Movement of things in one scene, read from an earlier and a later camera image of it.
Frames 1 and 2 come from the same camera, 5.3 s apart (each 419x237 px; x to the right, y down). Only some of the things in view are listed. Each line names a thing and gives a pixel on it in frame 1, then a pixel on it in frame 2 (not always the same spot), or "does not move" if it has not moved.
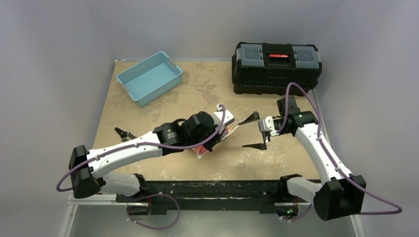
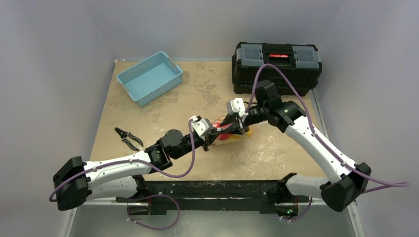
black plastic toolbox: x=265 y=68 does not move
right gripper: x=262 y=131 → x=240 y=123
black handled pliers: x=125 y=136 does not move
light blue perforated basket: x=150 y=78 does not move
